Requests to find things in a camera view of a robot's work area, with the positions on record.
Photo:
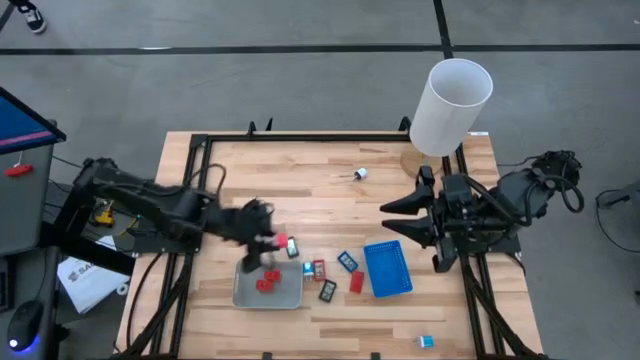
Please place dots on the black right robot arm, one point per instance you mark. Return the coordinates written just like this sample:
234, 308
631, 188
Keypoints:
515, 195

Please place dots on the person's shoe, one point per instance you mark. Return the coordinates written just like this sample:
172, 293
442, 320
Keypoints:
32, 17

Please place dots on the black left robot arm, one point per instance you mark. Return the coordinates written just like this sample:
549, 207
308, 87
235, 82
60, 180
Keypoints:
140, 197

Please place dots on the white round wall charger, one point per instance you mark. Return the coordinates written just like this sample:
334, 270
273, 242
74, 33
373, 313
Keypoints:
360, 174

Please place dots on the grey plastic bin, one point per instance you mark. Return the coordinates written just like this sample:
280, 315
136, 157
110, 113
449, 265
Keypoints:
290, 297

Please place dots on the white cylindrical lamp shade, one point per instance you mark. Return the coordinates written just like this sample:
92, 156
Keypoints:
450, 115

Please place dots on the grey cabinet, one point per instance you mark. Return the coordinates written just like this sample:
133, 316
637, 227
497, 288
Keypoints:
25, 210

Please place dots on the grey chair leg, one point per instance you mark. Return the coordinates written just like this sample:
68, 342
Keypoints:
630, 192

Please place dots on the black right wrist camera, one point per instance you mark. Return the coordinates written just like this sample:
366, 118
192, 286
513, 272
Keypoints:
457, 190

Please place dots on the black aluminium frame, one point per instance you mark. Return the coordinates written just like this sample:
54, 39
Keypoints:
300, 137

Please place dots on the blue and white wall charger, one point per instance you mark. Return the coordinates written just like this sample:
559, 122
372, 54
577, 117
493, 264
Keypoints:
425, 342

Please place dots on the black table clamp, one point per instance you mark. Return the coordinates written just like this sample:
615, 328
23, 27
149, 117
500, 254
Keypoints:
252, 129
405, 124
269, 125

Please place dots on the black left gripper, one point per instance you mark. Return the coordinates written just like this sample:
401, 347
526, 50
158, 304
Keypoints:
240, 222

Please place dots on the black computer mouse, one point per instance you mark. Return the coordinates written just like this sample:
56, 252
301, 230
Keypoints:
22, 325

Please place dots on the blue plastic basket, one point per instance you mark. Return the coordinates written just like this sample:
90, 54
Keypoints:
387, 270

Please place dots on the blue screen monitor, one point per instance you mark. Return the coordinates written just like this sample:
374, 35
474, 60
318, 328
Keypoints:
22, 122

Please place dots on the yellow tool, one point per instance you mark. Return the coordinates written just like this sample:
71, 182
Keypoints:
103, 218

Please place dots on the white tape roll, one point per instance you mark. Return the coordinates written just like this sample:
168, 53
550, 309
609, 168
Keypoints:
118, 289

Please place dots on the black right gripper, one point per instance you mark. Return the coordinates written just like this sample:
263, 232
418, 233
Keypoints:
450, 227

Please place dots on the white printed paper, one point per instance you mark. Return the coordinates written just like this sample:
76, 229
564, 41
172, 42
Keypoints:
87, 282

